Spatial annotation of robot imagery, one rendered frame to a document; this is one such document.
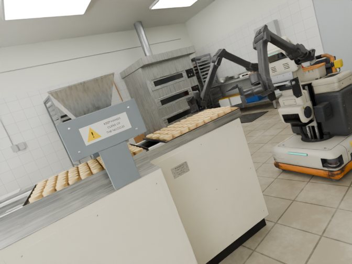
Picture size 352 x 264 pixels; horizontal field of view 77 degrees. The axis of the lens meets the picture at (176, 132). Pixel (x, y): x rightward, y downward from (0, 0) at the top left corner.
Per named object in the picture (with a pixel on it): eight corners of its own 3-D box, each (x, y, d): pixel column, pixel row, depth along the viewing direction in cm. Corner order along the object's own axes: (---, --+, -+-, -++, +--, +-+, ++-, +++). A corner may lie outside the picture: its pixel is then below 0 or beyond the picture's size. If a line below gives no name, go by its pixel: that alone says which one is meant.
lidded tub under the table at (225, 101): (220, 108, 634) (217, 99, 629) (230, 103, 658) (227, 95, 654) (230, 106, 602) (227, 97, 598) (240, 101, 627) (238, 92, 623)
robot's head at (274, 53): (275, 52, 201) (264, 42, 195) (297, 44, 182) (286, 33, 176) (271, 65, 199) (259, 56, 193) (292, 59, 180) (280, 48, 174)
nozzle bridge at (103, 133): (91, 202, 90) (55, 125, 84) (81, 171, 155) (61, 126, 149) (161, 167, 103) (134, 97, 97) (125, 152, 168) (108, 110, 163)
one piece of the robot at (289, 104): (293, 115, 225) (271, 58, 211) (332, 112, 191) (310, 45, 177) (277, 128, 216) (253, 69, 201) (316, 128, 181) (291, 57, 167)
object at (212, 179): (196, 286, 135) (142, 153, 119) (172, 257, 166) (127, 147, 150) (272, 224, 163) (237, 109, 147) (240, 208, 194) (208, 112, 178)
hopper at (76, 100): (61, 123, 92) (46, 91, 90) (64, 125, 143) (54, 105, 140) (125, 101, 104) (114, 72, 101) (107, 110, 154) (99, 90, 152)
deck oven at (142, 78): (174, 146, 490) (141, 56, 455) (147, 146, 587) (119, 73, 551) (218, 121, 578) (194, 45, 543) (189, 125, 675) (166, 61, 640)
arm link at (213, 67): (223, 58, 186) (217, 58, 196) (218, 56, 184) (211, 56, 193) (207, 107, 194) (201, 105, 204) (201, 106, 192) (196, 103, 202)
